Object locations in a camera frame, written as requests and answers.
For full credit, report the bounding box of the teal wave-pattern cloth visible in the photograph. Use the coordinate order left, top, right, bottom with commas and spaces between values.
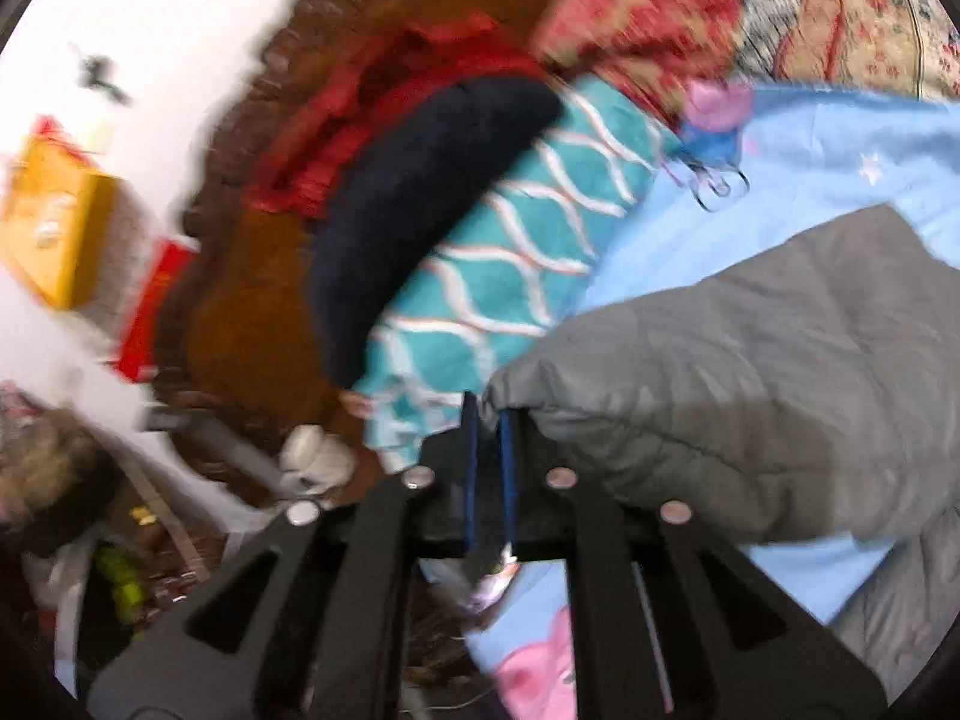
353, 78, 680, 466

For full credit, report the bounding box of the brown fuzzy blanket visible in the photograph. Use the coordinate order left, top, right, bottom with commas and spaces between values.
153, 0, 550, 504

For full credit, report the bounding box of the red floral patterned quilt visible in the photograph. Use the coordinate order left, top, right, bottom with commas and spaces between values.
532, 0, 958, 124

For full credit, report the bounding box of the yellow cardboard box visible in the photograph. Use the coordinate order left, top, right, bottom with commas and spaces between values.
2, 117, 119, 310

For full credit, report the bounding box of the grey puffer jacket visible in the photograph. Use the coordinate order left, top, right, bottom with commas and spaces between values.
480, 205, 958, 697

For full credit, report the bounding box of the red knitted garment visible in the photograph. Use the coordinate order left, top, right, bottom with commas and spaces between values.
245, 11, 547, 220

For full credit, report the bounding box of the dark navy garment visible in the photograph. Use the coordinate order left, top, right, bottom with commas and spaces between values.
308, 76, 563, 388

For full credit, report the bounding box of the light blue cartoon bedsheet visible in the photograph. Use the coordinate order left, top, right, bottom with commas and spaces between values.
418, 81, 960, 720

